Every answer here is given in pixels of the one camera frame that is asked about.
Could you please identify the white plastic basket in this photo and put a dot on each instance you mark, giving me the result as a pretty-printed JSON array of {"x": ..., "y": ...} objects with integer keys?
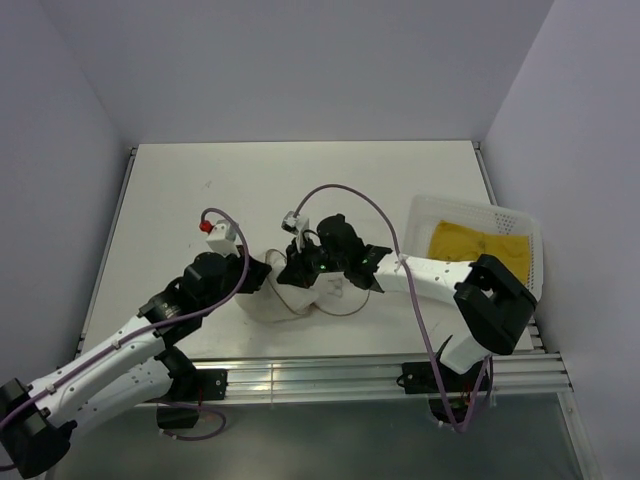
[{"x": 427, "y": 212}]

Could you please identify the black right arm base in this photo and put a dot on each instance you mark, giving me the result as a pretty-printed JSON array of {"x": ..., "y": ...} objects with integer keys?
[{"x": 419, "y": 378}]

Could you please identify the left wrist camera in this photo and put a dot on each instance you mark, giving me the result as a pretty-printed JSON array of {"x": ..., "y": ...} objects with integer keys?
[{"x": 220, "y": 237}]

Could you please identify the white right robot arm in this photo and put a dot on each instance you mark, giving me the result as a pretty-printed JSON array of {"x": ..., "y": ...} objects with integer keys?
[{"x": 495, "y": 306}]

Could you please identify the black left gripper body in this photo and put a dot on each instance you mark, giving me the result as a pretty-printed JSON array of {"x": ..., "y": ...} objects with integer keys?
[{"x": 233, "y": 278}]

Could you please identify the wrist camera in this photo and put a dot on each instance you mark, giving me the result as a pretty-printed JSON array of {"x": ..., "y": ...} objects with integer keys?
[
  {"x": 220, "y": 237},
  {"x": 296, "y": 224}
]

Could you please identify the yellow bra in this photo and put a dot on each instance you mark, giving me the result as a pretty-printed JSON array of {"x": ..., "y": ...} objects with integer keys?
[{"x": 457, "y": 243}]

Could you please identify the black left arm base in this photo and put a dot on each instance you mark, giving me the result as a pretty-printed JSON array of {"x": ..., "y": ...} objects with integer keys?
[{"x": 189, "y": 388}]

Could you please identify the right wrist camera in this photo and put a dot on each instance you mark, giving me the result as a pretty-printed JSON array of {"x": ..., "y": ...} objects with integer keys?
[{"x": 296, "y": 224}]

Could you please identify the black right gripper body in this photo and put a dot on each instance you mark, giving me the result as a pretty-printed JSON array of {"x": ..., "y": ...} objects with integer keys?
[{"x": 312, "y": 261}]

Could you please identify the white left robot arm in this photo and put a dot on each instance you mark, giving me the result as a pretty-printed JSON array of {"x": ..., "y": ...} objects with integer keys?
[{"x": 139, "y": 362}]

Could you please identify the aluminium table rail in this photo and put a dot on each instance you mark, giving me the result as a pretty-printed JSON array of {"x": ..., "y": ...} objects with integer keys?
[{"x": 314, "y": 380}]

